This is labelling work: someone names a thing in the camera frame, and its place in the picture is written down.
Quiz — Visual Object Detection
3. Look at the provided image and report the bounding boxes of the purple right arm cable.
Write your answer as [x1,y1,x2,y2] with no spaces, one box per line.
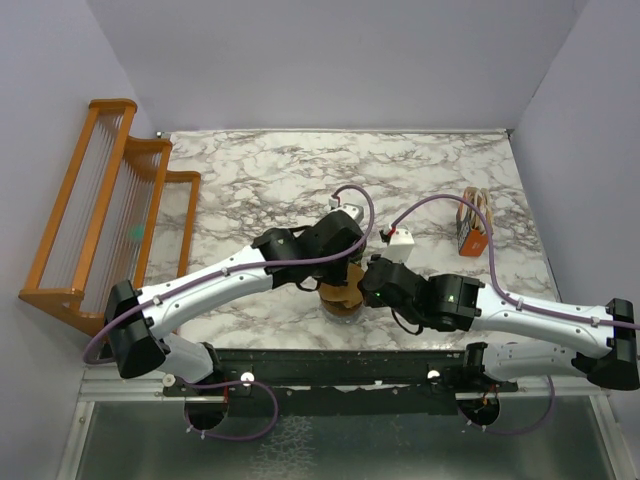
[382,195,640,331]

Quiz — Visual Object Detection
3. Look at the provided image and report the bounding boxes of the orange coffee filter box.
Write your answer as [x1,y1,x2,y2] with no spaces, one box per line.
[456,187,493,257]

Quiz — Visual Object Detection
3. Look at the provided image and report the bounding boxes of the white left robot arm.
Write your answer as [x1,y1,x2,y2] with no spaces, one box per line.
[104,204,365,395]

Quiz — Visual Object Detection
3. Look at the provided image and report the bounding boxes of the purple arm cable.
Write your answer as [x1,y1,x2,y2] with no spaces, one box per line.
[82,185,376,367]
[382,195,640,331]

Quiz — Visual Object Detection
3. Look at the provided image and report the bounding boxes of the clear glass carafe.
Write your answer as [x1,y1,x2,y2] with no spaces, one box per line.
[320,300,364,325]

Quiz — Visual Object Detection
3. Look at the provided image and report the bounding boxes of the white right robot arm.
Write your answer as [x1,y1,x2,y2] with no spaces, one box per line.
[358,257,639,391]

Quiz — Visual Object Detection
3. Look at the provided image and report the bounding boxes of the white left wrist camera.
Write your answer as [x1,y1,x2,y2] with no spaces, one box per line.
[328,197,365,223]

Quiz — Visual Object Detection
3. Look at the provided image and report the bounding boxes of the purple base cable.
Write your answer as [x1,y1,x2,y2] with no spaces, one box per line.
[464,374,557,437]
[174,374,282,443]

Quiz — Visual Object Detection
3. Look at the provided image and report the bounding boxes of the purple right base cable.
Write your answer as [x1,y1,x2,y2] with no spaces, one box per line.
[464,374,557,437]

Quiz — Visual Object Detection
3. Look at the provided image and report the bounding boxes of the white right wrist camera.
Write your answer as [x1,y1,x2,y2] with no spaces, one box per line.
[381,228,415,263]

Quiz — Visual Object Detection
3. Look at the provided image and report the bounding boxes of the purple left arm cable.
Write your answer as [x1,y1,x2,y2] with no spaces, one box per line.
[82,185,376,367]

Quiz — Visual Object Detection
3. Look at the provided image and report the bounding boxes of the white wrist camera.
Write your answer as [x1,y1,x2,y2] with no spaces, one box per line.
[381,228,415,263]
[328,197,365,223]

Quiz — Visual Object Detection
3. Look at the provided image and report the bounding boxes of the brown wooden dripper collar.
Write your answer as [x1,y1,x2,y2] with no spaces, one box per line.
[319,289,363,311]

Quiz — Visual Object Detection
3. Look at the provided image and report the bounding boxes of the orange wooden rack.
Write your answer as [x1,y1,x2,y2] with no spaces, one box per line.
[19,98,201,337]

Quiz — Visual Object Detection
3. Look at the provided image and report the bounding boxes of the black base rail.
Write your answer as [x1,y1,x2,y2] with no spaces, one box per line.
[163,343,517,422]

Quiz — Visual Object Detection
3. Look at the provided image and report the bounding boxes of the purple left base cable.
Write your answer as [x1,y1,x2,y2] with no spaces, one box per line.
[174,374,282,443]

